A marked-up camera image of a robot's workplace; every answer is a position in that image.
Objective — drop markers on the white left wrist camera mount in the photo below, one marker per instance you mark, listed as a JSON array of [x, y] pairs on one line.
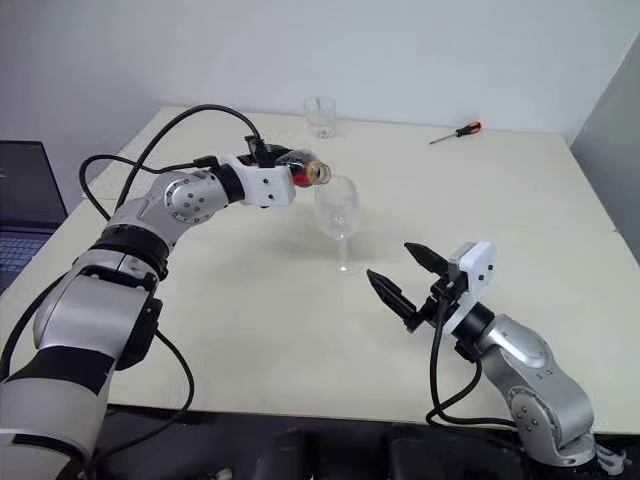
[[265, 185]]

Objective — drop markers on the clear wine glass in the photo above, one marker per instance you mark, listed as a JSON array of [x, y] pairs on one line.
[[340, 220]]

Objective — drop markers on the clear glass tumbler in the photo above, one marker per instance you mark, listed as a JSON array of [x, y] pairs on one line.
[[320, 117]]

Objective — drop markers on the dark rounded shape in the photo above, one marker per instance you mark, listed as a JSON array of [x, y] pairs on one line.
[[440, 457]]

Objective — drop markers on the grey panel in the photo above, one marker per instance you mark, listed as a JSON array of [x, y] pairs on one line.
[[615, 175]]

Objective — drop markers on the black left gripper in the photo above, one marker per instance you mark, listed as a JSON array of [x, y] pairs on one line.
[[265, 159]]

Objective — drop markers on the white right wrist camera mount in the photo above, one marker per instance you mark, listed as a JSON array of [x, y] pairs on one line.
[[477, 265]]

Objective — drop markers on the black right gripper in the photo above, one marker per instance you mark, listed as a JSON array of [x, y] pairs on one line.
[[440, 297]]

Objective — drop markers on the dark laptop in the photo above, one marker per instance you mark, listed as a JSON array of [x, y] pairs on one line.
[[25, 200]]

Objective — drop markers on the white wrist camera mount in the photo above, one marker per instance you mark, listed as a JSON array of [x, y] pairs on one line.
[[477, 265], [265, 185]]

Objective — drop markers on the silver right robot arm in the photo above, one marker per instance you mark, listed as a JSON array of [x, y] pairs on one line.
[[525, 355]]

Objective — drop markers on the clear bottle with dark drink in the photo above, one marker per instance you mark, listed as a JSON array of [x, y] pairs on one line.
[[307, 175]]

